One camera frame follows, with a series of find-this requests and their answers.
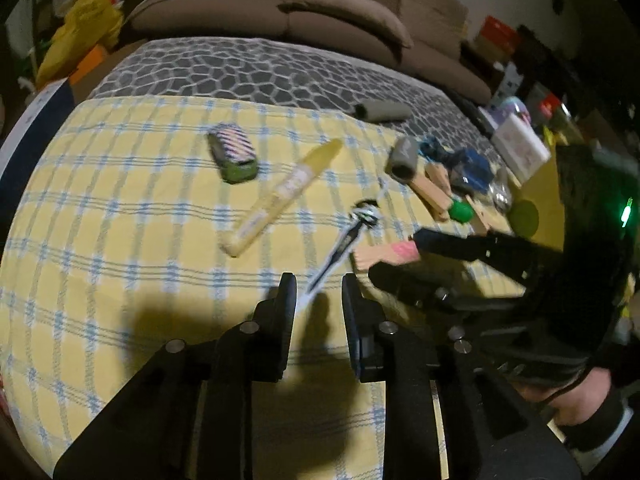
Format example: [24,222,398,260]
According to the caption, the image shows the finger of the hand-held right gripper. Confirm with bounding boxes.
[412,228,541,281]
[369,262,501,321]

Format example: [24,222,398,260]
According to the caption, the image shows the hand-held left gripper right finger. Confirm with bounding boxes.
[341,273,583,480]

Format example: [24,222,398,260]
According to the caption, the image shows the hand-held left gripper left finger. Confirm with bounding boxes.
[52,272,298,480]

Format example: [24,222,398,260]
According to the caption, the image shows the black handled tool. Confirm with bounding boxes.
[297,200,383,306]

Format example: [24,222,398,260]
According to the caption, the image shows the yellow plastic basket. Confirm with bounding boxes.
[507,155,568,251]

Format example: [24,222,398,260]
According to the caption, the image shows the person's right hand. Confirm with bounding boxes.
[520,367,626,428]

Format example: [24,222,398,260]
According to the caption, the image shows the plain wooden block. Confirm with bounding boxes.
[407,175,453,223]
[470,200,493,233]
[425,160,453,193]

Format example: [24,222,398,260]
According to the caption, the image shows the clear plastic wrapper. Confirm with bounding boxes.
[487,167,516,211]

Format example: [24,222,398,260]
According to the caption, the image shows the blue case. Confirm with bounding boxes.
[447,149,490,193]

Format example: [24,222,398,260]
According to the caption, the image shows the black teal packet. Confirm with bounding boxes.
[419,139,451,161]

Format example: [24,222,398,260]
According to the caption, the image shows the grey cylinder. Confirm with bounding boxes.
[386,136,420,181]

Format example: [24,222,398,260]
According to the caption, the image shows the white box with pink print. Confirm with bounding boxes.
[491,112,551,181]

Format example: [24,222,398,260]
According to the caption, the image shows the yellow tube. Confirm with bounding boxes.
[222,138,345,258]

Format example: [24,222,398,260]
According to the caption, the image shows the grey foam roll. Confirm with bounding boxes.
[354,100,413,122]

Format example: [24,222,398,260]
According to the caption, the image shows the yellow blue checked cloth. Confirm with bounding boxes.
[0,95,531,480]

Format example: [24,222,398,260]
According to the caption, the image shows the red box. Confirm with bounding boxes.
[475,16,518,56]

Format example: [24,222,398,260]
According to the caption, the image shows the brown pillow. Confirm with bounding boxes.
[280,0,413,48]

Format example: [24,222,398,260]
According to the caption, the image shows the grey stone-pattern blanket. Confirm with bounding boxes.
[87,36,506,161]

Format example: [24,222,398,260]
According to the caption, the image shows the brown sofa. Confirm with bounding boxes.
[127,0,493,106]

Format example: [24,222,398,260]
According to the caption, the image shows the navy box with white label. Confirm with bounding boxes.
[0,77,76,221]

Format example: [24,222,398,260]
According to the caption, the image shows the orange box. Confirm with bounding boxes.
[67,45,108,86]

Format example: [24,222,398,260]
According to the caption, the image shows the yellow plastic bag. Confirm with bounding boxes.
[36,0,124,88]

